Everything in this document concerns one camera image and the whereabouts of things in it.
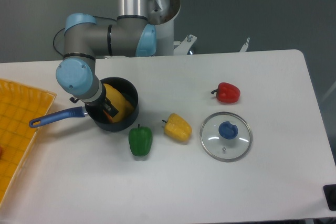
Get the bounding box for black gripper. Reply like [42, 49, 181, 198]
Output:
[69, 94, 119, 116]

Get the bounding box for yellow toy bread slice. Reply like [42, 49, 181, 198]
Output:
[103, 83, 134, 123]

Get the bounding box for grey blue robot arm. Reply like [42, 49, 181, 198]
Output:
[56, 0, 156, 117]

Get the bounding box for green toy bell pepper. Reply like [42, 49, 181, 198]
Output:
[128, 124, 153, 157]

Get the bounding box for yellow toy bell pepper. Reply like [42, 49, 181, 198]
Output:
[162, 113, 192, 142]

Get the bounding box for yellow woven basket tray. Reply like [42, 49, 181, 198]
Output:
[1, 79, 56, 202]

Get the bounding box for red toy bell pepper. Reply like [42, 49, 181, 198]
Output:
[211, 82, 240, 104]

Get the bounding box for glass lid blue knob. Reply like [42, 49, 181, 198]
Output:
[199, 112, 253, 163]

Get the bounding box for black device at table edge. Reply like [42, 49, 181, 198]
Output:
[323, 184, 336, 211]

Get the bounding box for black pot blue handle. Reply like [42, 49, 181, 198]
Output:
[29, 77, 139, 132]

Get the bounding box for black cable on floor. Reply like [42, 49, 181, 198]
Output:
[52, 27, 66, 57]

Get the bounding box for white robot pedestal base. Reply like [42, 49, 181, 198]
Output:
[103, 0, 197, 57]

